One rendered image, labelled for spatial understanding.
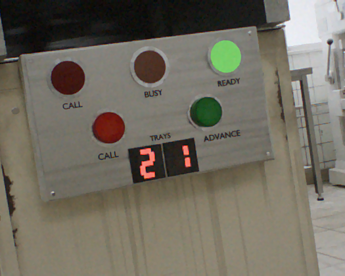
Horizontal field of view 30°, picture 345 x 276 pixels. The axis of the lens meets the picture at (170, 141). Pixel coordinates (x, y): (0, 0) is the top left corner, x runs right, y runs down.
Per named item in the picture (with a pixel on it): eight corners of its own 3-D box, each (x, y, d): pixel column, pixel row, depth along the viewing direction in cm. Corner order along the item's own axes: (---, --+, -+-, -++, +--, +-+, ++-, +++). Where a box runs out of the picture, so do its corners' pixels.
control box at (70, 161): (41, 200, 64) (17, 58, 63) (263, 158, 71) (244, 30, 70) (45, 203, 60) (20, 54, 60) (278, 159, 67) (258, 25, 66)
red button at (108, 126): (93, 145, 62) (89, 114, 62) (123, 140, 63) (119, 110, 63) (96, 146, 61) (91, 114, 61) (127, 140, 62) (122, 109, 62)
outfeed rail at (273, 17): (48, 107, 258) (46, 91, 258) (56, 106, 259) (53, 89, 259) (268, 22, 66) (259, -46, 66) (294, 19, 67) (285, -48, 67)
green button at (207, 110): (191, 129, 65) (186, 100, 65) (219, 125, 66) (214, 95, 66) (196, 129, 64) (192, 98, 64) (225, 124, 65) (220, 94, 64)
